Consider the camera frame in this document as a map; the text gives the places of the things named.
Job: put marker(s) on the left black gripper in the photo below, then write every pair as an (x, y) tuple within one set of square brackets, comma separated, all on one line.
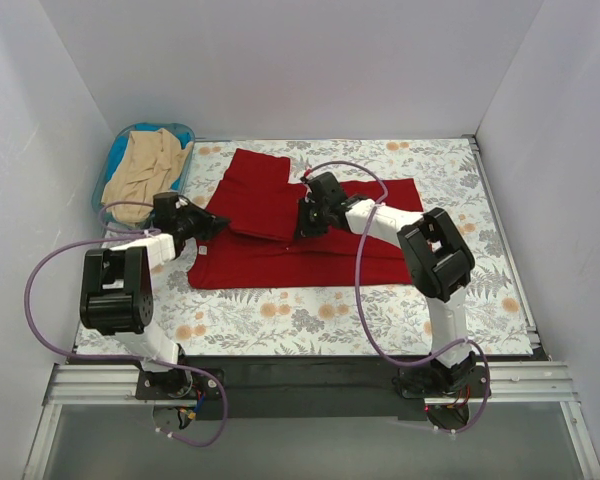
[(206, 223)]

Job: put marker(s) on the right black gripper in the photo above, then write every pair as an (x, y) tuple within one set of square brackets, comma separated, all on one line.
[(309, 218)]

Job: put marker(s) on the red t shirt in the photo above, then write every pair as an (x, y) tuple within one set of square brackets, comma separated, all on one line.
[(258, 248)]

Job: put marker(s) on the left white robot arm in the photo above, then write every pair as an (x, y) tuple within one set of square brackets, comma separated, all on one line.
[(117, 295)]

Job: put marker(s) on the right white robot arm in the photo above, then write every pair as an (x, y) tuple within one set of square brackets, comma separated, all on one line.
[(437, 259)]

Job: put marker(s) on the beige t shirt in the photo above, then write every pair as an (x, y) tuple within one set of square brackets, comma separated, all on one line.
[(152, 162)]

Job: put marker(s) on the blue t shirt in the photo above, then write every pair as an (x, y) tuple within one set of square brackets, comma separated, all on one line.
[(173, 180)]

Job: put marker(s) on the blue plastic basket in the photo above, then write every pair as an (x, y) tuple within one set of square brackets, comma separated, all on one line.
[(116, 152)]

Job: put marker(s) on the floral table mat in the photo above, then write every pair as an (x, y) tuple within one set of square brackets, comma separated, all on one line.
[(340, 321)]

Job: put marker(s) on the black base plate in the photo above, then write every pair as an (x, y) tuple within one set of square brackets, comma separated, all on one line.
[(267, 387)]

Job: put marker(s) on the aluminium rail frame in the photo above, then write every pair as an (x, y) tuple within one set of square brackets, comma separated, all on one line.
[(530, 380)]

